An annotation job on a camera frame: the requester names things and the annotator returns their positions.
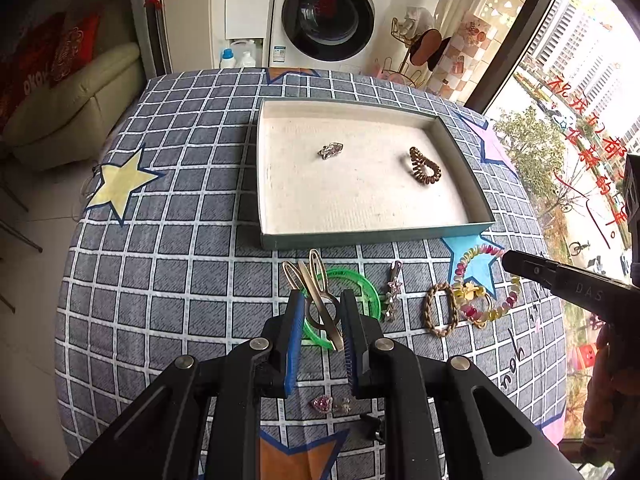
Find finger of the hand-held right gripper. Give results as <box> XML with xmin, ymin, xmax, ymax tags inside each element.
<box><xmin>501</xmin><ymin>249</ymin><xmax>640</xmax><ymax>323</ymax></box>

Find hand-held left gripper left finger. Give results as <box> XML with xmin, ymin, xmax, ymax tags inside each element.
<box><xmin>62</xmin><ymin>289</ymin><xmax>307</xmax><ymax>480</ymax></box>

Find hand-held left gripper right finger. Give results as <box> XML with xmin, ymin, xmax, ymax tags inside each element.
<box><xmin>340</xmin><ymin>289</ymin><xmax>583</xmax><ymax>480</ymax></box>

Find gold oval hair clip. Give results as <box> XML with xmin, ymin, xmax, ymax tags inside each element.
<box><xmin>306</xmin><ymin>248</ymin><xmax>347</xmax><ymax>352</ymax></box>
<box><xmin>281</xmin><ymin>260</ymin><xmax>307</xmax><ymax>293</ymax></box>

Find green translucent bangle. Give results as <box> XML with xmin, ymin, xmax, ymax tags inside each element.
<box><xmin>300</xmin><ymin>267</ymin><xmax>386</xmax><ymax>350</ymax></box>

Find silver star hair clip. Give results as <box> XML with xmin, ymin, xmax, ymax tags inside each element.
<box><xmin>382</xmin><ymin>261</ymin><xmax>405</xmax><ymax>323</ymax></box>

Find yellow flower hair tie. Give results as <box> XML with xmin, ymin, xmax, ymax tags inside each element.
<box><xmin>452</xmin><ymin>282</ymin><xmax>493</xmax><ymax>328</ymax></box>

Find brown braided hair tie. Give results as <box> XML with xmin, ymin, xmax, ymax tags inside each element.
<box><xmin>424</xmin><ymin>282</ymin><xmax>460</xmax><ymax>337</ymax></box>

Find pastel spiral hair tie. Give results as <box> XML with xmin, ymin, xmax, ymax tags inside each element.
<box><xmin>452</xmin><ymin>244</ymin><xmax>522</xmax><ymax>323</ymax></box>

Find shallow cardboard box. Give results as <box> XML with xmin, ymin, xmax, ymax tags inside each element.
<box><xmin>256</xmin><ymin>97</ymin><xmax>496</xmax><ymax>251</ymax></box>

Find person's right hand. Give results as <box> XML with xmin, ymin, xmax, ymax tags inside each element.
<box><xmin>584</xmin><ymin>321</ymin><xmax>640</xmax><ymax>456</ymax></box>

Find pink checked box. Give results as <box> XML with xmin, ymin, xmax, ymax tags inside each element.
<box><xmin>427</xmin><ymin>10</ymin><xmax>501</xmax><ymax>103</ymax></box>

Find brown oval pads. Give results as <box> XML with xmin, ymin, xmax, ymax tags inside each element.
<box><xmin>409</xmin><ymin>29</ymin><xmax>453</xmax><ymax>68</ymax></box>

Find white cloth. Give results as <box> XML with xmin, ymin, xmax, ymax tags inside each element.
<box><xmin>402</xmin><ymin>6</ymin><xmax>437</xmax><ymax>36</ymax></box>

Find detergent bottles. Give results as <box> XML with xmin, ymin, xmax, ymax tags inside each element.
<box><xmin>236</xmin><ymin>40</ymin><xmax>258</xmax><ymax>68</ymax></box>

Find chair with metal legs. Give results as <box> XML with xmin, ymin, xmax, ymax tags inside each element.
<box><xmin>0</xmin><ymin>145</ymin><xmax>43</xmax><ymax>311</ymax></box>

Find cream sofa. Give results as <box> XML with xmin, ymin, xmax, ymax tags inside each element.
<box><xmin>2</xmin><ymin>42</ymin><xmax>146</xmax><ymax>163</ymax></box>

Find white washing machine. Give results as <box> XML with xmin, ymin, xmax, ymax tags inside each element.
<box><xmin>267</xmin><ymin>0</ymin><xmax>403</xmax><ymax>72</ymax></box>

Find white tall cabinet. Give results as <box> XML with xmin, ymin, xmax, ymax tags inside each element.
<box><xmin>220</xmin><ymin>0</ymin><xmax>277</xmax><ymax>68</ymax></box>

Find red patterned cushion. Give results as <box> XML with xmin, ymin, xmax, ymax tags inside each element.
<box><xmin>0</xmin><ymin>10</ymin><xmax>103</xmax><ymax>131</ymax></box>

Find brown spiral hair tie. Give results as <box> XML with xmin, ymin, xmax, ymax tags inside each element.
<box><xmin>402</xmin><ymin>146</ymin><xmax>443</xmax><ymax>186</ymax></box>

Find dark window frame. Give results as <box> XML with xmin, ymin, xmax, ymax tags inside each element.
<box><xmin>472</xmin><ymin>0</ymin><xmax>573</xmax><ymax>116</ymax></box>

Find black cable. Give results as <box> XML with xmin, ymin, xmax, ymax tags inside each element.
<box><xmin>80</xmin><ymin>162</ymin><xmax>103</xmax><ymax>198</ymax></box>

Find gold wire rack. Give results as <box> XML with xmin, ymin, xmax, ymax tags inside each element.
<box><xmin>372</xmin><ymin>15</ymin><xmax>451</xmax><ymax>88</ymax></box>

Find red-handled mop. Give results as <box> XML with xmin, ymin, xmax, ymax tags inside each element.
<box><xmin>142</xmin><ymin>0</ymin><xmax>173</xmax><ymax>76</ymax></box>

